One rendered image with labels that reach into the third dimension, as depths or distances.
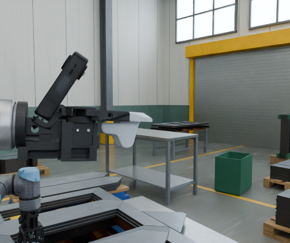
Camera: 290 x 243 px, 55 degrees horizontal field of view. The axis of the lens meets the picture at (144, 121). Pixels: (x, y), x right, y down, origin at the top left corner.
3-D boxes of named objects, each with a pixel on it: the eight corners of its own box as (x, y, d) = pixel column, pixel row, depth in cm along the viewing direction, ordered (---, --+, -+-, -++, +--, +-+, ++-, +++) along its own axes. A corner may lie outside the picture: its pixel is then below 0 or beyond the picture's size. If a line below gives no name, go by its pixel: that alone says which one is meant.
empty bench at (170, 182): (105, 182, 502) (104, 130, 495) (134, 176, 550) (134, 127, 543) (167, 206, 393) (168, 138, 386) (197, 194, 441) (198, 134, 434)
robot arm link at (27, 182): (18, 166, 108) (41, 165, 109) (19, 194, 108) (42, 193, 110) (13, 171, 100) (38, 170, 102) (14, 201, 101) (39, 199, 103)
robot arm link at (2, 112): (-10, 100, 44) (-22, 95, 36) (22, 101, 46) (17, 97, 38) (-11, 147, 44) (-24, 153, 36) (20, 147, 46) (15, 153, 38)
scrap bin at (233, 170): (225, 182, 507) (226, 150, 503) (251, 186, 479) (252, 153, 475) (211, 191, 458) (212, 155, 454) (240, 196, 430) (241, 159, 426)
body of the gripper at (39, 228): (23, 248, 101) (22, 215, 100) (18, 238, 108) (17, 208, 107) (45, 241, 105) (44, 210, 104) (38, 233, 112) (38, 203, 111)
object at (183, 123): (148, 155, 753) (148, 124, 746) (187, 148, 866) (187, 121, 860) (172, 160, 692) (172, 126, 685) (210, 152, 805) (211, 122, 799)
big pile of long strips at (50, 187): (105, 176, 252) (105, 169, 252) (129, 187, 220) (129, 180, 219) (8, 193, 207) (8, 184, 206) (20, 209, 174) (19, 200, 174)
